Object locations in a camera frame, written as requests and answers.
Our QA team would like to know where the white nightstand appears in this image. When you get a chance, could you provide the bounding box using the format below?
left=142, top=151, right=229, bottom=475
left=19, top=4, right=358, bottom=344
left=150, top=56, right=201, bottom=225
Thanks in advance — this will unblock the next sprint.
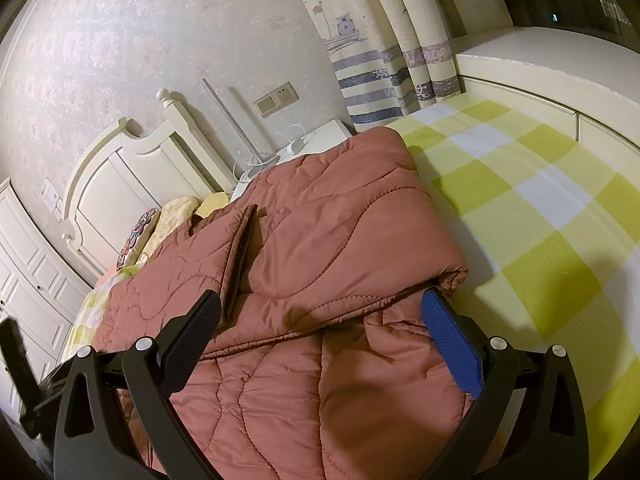
left=232, top=120, right=355, bottom=198

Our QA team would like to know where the boat print striped curtain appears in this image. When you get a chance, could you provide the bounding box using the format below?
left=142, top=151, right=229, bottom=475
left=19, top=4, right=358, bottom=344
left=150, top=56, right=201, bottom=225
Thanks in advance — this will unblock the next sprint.
left=280, top=0, right=468, bottom=126

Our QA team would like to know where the paper wall notice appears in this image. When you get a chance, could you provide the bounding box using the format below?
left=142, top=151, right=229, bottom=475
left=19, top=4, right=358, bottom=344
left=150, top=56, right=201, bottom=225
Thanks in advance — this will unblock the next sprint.
left=42, top=180, right=66, bottom=221

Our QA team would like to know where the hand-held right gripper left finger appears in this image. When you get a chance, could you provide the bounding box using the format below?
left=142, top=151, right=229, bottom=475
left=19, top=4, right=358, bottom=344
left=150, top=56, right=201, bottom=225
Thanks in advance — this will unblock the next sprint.
left=52, top=290, right=223, bottom=480

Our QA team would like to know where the white charger with cable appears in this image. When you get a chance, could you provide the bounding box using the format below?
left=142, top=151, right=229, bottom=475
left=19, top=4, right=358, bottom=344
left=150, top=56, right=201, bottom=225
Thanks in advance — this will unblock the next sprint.
left=201, top=78, right=281, bottom=183

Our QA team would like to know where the white wardrobe door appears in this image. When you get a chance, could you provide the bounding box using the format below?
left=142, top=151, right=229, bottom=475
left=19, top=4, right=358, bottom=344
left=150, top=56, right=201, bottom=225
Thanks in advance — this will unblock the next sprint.
left=0, top=177, right=93, bottom=411

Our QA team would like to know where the pale yellow pillow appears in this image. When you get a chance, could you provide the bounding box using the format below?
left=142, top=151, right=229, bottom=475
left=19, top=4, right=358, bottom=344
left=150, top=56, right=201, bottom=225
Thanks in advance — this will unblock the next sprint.
left=147, top=194, right=231, bottom=258

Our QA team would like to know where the cream wooden headboard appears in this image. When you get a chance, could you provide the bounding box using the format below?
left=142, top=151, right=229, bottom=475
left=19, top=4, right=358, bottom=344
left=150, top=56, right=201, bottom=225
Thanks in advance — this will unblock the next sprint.
left=60, top=88, right=236, bottom=273

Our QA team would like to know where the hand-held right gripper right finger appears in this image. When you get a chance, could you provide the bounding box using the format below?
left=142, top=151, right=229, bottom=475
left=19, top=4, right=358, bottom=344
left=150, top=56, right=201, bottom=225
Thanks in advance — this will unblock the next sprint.
left=421, top=287, right=591, bottom=480

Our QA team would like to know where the white cable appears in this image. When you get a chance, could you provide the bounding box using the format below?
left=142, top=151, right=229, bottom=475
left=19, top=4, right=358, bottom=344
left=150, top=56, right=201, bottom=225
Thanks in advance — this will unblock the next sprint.
left=284, top=125, right=319, bottom=155

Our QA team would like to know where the yellow checked bed sheet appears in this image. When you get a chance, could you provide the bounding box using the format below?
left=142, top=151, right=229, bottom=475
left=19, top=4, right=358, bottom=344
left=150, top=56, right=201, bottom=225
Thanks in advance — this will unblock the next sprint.
left=60, top=94, right=640, bottom=480

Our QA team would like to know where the wall switch socket panel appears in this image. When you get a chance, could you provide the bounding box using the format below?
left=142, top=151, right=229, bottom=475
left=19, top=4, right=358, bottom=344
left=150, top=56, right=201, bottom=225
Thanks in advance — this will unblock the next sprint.
left=252, top=81, right=298, bottom=117

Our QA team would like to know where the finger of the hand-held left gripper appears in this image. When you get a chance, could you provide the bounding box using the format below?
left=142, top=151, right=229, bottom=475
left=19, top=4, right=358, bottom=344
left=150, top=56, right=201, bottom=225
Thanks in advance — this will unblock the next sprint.
left=0, top=318, right=51, bottom=440

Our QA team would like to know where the floral embroidered pillow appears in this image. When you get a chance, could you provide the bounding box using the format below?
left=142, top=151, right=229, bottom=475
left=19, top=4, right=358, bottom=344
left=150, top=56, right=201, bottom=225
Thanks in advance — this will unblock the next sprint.
left=116, top=208, right=161, bottom=267

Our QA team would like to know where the pink quilted blanket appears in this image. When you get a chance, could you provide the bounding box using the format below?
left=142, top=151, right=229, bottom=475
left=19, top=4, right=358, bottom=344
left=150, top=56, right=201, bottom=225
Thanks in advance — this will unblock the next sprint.
left=92, top=126, right=483, bottom=480

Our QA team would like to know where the cream window seat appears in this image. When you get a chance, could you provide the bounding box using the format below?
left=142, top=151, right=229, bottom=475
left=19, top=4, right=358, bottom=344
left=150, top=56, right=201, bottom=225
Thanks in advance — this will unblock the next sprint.
left=450, top=25, right=640, bottom=161

